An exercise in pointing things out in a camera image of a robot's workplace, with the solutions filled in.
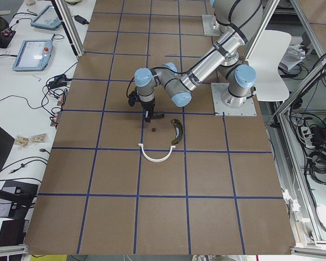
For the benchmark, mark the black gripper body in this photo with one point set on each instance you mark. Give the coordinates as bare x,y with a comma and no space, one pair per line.
148,106

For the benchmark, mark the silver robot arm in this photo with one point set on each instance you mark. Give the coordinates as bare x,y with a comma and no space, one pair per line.
238,21

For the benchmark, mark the grey brake pad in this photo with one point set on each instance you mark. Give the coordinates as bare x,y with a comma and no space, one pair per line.
158,115

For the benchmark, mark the green brake shoe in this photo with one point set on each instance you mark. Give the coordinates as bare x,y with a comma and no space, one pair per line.
179,131

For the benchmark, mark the black power adapter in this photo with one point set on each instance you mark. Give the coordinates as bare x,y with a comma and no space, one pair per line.
81,19

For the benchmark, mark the near blue teach pendant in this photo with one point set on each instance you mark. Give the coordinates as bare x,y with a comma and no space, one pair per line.
33,55

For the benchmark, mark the blue teach pendant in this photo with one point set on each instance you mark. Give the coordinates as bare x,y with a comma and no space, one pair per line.
33,55
46,19

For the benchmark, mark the white plastic chair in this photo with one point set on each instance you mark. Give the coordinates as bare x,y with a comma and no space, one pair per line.
265,60

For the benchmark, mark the far blue teach pendant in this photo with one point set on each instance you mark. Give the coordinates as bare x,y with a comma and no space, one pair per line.
46,19

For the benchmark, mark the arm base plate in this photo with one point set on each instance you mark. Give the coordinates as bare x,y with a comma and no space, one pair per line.
210,25
227,105

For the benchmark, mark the aluminium frame post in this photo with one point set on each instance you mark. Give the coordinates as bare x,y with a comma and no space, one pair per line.
69,27

